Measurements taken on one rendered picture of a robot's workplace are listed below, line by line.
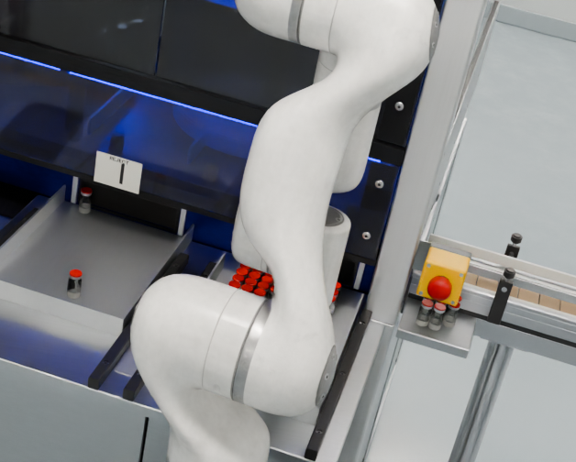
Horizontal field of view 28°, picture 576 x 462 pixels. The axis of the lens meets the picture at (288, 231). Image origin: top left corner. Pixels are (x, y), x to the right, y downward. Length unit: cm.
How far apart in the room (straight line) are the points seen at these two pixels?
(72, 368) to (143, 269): 31
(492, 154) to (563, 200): 40
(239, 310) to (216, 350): 5
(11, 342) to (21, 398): 57
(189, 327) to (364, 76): 33
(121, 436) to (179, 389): 105
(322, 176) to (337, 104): 8
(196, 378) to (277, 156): 26
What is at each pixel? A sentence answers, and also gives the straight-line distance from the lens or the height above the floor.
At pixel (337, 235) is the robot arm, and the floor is 123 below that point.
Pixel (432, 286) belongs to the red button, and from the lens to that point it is 192.
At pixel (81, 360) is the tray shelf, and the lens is 181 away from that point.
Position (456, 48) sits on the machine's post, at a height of 140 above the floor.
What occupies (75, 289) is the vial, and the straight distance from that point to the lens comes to 192.
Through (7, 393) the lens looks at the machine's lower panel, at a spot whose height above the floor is 45.
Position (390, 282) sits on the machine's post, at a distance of 197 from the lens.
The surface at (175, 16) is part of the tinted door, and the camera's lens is 190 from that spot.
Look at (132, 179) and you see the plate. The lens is 202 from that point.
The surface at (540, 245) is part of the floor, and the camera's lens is 433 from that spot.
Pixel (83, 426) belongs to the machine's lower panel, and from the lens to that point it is 237.
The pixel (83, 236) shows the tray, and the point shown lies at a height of 88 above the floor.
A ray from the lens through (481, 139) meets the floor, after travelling 503.
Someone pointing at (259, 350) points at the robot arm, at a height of 126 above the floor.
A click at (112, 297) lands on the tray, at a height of 88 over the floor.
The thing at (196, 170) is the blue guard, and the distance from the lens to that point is 197.
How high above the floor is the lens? 199
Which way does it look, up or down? 30 degrees down
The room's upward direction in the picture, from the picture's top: 12 degrees clockwise
